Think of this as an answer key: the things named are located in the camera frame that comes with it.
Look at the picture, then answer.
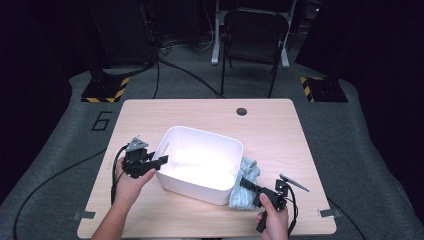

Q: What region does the dark curtain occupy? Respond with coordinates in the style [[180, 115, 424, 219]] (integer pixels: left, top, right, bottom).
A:
[[295, 0, 424, 212], [0, 0, 73, 205]]

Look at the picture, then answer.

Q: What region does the grey tape strip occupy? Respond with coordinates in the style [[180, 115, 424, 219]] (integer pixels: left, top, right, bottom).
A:
[[72, 210, 97, 222], [317, 207, 342, 219]]

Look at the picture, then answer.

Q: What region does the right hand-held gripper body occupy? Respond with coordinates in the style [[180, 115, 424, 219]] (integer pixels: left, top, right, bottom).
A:
[[252, 173, 311, 234]]

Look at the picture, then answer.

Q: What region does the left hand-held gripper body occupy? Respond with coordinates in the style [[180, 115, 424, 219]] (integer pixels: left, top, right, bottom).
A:
[[121, 136, 152, 180]]

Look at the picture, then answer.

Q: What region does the black floor cable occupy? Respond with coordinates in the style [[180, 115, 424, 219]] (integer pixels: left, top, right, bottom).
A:
[[155, 58, 225, 100], [12, 148, 108, 240], [327, 197, 368, 240]]

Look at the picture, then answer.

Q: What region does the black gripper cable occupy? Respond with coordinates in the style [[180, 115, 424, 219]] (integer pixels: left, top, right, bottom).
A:
[[110, 144, 130, 205], [285, 183, 300, 236]]

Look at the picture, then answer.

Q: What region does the person's left hand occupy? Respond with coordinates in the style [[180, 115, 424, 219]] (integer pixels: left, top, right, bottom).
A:
[[114, 158, 157, 208]]

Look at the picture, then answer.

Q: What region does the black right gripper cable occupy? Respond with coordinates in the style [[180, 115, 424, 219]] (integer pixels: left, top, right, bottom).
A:
[[285, 183, 300, 236]]

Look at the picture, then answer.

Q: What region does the light blue fluffy towel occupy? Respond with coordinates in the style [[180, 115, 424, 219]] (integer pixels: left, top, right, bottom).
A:
[[228, 156, 262, 211]]

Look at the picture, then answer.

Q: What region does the person's right hand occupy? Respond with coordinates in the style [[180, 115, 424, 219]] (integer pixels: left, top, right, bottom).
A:
[[255, 193, 290, 240]]

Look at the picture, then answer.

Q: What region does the black folding chair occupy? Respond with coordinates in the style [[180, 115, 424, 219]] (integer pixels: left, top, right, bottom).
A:
[[219, 7, 291, 99]]

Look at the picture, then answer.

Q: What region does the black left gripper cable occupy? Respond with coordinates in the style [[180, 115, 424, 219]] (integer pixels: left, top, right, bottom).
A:
[[110, 144, 130, 205]]

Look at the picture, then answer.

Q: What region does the black stand base striped tape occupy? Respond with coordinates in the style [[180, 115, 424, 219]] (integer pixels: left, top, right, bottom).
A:
[[80, 68, 131, 104], [299, 76, 349, 103]]

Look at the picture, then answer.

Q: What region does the white plastic storage bin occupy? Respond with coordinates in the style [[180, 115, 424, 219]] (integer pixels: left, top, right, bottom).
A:
[[151, 125, 245, 206]]

